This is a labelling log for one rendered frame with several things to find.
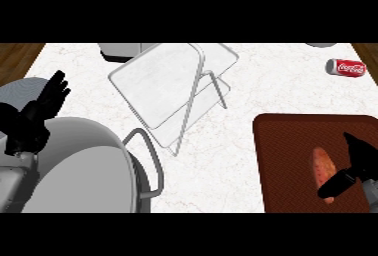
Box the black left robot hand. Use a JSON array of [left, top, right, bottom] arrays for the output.
[[0, 69, 72, 157]]

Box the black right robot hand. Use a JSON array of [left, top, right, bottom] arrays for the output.
[[316, 131, 378, 200]]

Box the orange sweet potato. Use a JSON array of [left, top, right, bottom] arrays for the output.
[[310, 146, 339, 205]]

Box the brown tray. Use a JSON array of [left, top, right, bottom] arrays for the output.
[[251, 112, 378, 214]]

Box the grey rounded object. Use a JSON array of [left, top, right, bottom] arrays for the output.
[[0, 76, 51, 112]]

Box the large grey pot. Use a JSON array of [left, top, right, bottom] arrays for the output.
[[19, 116, 167, 214]]

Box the grey appliance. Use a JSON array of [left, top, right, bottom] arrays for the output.
[[96, 42, 152, 64]]

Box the red soda can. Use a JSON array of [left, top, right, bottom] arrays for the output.
[[323, 58, 369, 79]]

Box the grey round object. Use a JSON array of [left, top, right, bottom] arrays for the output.
[[304, 42, 339, 49]]

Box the white tiered wire shelf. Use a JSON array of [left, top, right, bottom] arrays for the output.
[[106, 43, 240, 158]]

